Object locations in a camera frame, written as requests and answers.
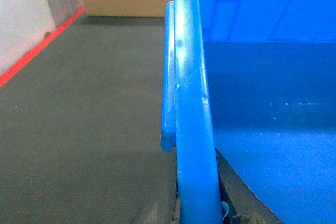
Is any large blue plastic crate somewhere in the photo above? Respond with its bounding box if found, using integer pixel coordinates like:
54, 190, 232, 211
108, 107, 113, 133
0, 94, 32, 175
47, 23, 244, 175
161, 0, 335, 223

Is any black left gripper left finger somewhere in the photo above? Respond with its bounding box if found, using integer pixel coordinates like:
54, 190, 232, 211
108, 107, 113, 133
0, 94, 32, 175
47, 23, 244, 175
130, 179, 181, 223

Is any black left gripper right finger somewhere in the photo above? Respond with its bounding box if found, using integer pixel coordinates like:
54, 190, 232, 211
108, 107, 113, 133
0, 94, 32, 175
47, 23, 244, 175
216, 150, 283, 223

